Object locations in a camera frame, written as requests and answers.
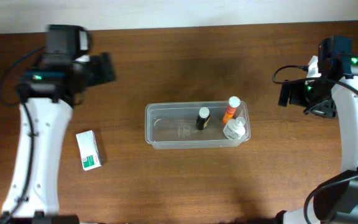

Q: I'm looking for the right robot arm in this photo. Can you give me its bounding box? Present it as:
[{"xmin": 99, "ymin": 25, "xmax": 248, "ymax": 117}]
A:
[{"xmin": 274, "ymin": 35, "xmax": 358, "ymax": 223}]

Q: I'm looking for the orange tube with white cap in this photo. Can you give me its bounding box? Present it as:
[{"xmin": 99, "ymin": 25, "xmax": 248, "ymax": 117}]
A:
[{"xmin": 223, "ymin": 96, "xmax": 241, "ymax": 123}]

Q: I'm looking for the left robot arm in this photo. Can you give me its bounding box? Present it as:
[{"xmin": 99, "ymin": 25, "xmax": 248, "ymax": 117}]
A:
[{"xmin": 0, "ymin": 52, "xmax": 115, "ymax": 223}]

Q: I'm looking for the white squeeze bottle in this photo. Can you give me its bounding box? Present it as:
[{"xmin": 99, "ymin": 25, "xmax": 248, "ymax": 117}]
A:
[{"xmin": 223, "ymin": 117, "xmax": 247, "ymax": 140}]

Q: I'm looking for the white and green box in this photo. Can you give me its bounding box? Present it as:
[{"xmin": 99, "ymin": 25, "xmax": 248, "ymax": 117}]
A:
[{"xmin": 76, "ymin": 130, "xmax": 102, "ymax": 171}]

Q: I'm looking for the dark bottle with white cap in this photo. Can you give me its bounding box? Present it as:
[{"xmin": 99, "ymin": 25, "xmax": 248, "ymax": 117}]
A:
[{"xmin": 196, "ymin": 107, "xmax": 210, "ymax": 130}]

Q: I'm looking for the clear plastic container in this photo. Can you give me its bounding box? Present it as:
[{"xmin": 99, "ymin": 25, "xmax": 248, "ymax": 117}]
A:
[{"xmin": 145, "ymin": 101, "xmax": 250, "ymax": 149}]

